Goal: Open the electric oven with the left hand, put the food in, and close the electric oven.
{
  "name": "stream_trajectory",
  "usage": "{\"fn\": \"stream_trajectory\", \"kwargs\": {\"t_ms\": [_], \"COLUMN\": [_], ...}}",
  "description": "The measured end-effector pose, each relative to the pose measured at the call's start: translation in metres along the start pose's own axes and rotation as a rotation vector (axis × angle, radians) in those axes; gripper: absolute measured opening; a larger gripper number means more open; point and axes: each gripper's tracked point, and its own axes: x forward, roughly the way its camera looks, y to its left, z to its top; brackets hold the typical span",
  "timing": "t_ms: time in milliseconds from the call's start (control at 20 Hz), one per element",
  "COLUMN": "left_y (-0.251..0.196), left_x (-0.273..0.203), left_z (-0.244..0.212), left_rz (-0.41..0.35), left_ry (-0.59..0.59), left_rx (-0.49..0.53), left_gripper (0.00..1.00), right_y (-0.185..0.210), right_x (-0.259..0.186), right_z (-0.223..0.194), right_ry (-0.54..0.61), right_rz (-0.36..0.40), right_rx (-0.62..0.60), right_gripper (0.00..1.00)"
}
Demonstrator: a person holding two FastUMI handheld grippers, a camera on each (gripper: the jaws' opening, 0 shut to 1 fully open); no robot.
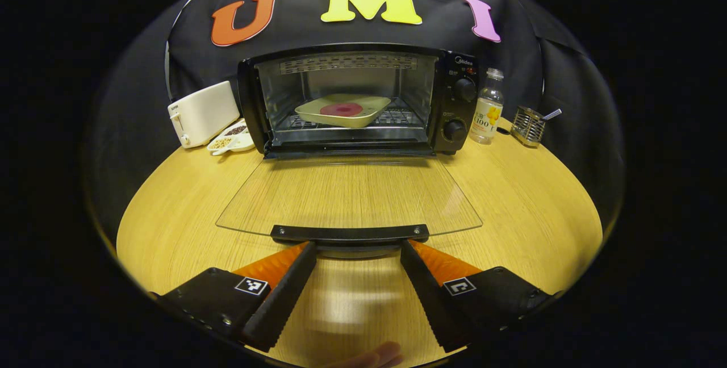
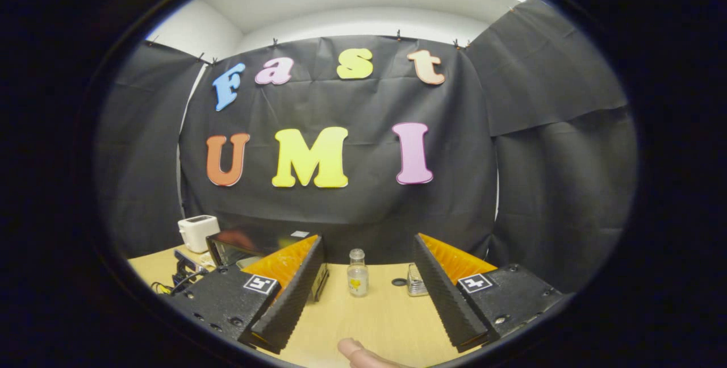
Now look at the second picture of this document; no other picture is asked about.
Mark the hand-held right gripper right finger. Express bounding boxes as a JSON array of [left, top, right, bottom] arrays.
[[413, 233, 563, 353]]

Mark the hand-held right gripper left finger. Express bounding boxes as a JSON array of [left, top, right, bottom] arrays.
[[170, 235, 327, 354]]

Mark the black electric oven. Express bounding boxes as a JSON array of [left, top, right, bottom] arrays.
[[206, 229, 330, 302]]

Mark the white toaster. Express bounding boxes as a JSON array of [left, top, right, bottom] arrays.
[[177, 215, 221, 253]]

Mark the clear plastic bottle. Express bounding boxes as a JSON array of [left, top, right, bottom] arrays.
[[347, 248, 369, 298]]

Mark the black backdrop cloth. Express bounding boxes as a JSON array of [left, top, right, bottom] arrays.
[[94, 0, 640, 295]]

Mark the metal wire utensil holder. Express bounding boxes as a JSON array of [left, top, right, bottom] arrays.
[[407, 264, 429, 297]]

